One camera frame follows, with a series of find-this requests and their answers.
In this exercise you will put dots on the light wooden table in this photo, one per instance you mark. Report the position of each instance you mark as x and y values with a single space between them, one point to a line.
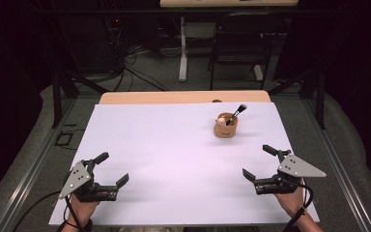
180 96

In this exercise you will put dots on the round wooden holder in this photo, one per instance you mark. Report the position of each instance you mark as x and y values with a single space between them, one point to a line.
224 131

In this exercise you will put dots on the black folding chair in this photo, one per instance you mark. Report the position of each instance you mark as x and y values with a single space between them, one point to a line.
244 48

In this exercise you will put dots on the aluminium floor rail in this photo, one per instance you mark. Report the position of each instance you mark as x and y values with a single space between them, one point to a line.
335 167
32 174

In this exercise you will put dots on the light wooden desk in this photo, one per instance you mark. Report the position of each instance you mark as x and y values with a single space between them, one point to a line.
228 3

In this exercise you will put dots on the person's right hand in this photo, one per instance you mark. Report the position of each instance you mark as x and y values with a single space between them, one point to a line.
291 201

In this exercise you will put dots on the white desk leg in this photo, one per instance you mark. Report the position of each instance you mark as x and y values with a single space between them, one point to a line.
183 54

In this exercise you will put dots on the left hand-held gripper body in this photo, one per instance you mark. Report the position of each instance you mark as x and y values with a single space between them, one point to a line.
77 179

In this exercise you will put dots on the white board sheet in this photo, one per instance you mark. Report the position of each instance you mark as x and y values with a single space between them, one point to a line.
180 180

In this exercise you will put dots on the black makeup brush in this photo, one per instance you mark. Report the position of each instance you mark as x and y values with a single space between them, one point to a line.
235 115

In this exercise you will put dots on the black metal frame post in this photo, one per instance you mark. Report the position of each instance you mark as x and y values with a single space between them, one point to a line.
320 100
56 100

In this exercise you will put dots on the person's left hand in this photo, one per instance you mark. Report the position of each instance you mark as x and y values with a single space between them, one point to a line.
83 208

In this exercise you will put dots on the dark computer tower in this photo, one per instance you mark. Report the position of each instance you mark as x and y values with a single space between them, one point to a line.
99 45

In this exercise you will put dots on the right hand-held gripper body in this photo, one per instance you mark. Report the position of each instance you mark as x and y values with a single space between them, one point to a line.
296 167

